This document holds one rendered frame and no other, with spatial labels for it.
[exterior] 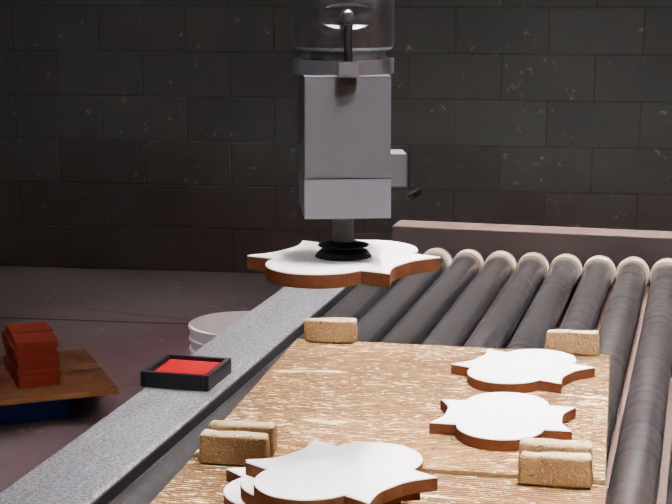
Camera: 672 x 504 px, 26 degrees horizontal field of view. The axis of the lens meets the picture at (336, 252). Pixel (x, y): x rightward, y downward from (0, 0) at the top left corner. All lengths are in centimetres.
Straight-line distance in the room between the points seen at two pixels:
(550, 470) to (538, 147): 527
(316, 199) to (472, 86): 537
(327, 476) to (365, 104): 27
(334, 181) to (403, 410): 39
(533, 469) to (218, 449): 26
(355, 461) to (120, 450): 31
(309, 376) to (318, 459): 39
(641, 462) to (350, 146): 44
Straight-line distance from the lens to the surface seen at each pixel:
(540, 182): 645
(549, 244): 227
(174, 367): 157
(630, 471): 130
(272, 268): 106
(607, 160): 644
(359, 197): 105
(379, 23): 106
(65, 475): 130
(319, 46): 105
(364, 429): 133
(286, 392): 144
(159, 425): 142
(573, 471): 119
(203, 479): 121
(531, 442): 122
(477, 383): 146
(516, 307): 193
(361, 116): 105
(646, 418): 145
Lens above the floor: 134
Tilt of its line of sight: 11 degrees down
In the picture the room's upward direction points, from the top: straight up
